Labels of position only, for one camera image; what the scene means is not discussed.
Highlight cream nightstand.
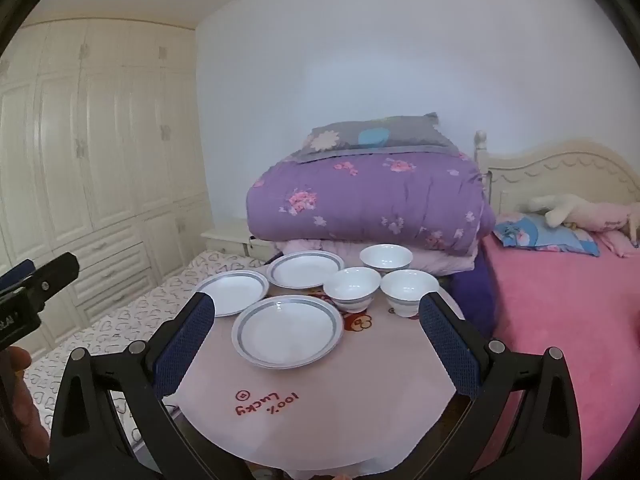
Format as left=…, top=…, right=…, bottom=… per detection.
left=201, top=225, right=278, bottom=261

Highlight round pink printed table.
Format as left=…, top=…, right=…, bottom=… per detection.
left=172, top=255, right=468, bottom=476

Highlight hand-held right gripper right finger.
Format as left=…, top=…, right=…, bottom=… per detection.
left=417, top=291, right=596, bottom=480

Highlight pink pillow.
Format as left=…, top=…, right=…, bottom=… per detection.
left=597, top=230, right=640, bottom=259

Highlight cream panelled wardrobe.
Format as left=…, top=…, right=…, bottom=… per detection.
left=0, top=17, right=213, bottom=356

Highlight purple floral quilt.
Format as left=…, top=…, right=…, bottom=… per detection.
left=246, top=152, right=496, bottom=256

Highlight person's left hand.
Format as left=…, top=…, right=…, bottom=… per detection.
left=0, top=346, right=51, bottom=466

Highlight white bowl with grey band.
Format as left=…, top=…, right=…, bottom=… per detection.
left=360, top=244, right=414, bottom=277
left=380, top=269, right=441, bottom=318

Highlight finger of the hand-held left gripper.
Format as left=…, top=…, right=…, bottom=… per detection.
left=22, top=251, right=81, bottom=313
left=0, top=258, right=36, bottom=293

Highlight cream and pink plush toy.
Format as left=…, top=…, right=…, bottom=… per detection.
left=527, top=194, right=640, bottom=241

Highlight dark purple cloth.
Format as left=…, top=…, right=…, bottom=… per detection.
left=447, top=252, right=496, bottom=341

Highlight pale pink folded blanket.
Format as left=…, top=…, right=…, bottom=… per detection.
left=275, top=237, right=478, bottom=277

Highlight blue printed pillow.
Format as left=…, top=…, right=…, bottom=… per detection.
left=492, top=211, right=601, bottom=257

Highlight cream bed headboard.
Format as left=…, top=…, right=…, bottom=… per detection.
left=474, top=130, right=640, bottom=211

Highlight grey floral pillow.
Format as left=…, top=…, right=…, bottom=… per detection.
left=292, top=112, right=460, bottom=164

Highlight heart print bed sheet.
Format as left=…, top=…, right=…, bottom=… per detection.
left=22, top=250, right=266, bottom=456

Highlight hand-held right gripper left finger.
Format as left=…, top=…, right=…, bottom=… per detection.
left=50, top=291, right=251, bottom=480

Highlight white plate with grey rim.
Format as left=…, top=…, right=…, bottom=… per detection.
left=192, top=270, right=270, bottom=317
left=266, top=251, right=346, bottom=289
left=231, top=295, right=344, bottom=370

